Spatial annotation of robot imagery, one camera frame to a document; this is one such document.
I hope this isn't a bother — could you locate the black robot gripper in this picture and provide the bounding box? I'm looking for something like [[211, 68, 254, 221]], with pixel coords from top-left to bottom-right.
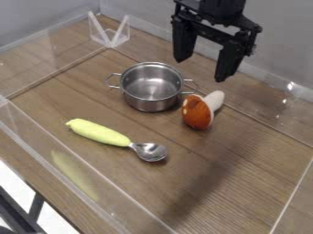
[[173, 0, 263, 82]]

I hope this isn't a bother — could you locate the small stainless steel pot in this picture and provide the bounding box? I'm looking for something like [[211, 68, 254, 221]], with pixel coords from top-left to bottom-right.
[[106, 62, 198, 112]]

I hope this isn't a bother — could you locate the orange and white toy mushroom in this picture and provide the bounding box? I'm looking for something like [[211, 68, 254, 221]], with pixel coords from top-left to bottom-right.
[[181, 90, 225, 130]]

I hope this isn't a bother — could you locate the spoon with yellow handle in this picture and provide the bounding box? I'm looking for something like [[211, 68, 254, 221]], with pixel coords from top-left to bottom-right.
[[66, 119, 167, 162]]

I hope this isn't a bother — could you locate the clear acrylic enclosure wall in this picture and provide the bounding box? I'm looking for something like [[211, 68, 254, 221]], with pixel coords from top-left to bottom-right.
[[0, 96, 177, 234]]

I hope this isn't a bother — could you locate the black metal table frame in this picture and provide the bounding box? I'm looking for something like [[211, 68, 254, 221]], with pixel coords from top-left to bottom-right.
[[0, 186, 47, 234]]

